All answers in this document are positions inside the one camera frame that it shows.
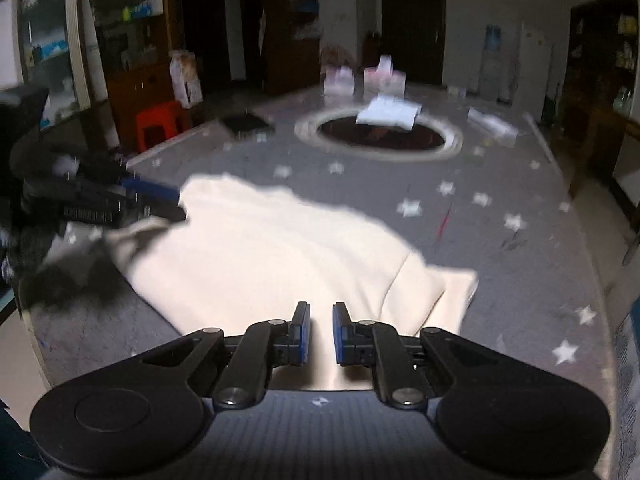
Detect red plastic stool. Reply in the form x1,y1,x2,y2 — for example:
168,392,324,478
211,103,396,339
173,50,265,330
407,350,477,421
136,101,192,152

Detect black smartphone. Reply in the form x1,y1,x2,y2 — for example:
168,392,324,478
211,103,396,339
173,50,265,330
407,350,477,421
220,113,274,139

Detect cream white garment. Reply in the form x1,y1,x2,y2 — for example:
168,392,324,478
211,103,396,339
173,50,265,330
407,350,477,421
103,172,481,338

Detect pink tissue box right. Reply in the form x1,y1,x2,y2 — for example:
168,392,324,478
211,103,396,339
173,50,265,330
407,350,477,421
363,55,406,96

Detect grey star tablecloth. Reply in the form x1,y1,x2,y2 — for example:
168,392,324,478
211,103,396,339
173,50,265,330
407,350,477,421
19,81,618,480

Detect round table hotplate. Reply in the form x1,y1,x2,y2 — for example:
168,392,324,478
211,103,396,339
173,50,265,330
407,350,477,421
294,107,463,162

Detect dark wooden side table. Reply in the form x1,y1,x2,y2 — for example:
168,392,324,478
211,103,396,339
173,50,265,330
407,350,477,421
564,93,639,200

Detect pink tissue box left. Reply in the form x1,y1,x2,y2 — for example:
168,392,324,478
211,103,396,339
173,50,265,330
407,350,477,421
323,66,355,96

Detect pink tissue box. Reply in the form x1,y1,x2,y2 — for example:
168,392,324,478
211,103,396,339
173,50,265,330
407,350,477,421
363,55,406,96
323,66,355,96

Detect water dispenser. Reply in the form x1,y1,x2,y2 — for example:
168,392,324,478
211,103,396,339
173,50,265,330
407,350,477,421
478,25,502,102

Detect white crumpled paper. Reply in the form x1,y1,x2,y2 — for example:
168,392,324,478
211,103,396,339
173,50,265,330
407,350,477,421
356,96,422,131

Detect flat white box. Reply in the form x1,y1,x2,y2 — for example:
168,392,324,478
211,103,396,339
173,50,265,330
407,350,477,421
468,107,518,139

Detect white paper bag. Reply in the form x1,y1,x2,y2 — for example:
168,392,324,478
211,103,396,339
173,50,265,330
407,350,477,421
169,50,203,110

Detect white refrigerator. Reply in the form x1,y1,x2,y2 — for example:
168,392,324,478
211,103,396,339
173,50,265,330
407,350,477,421
513,24,552,122

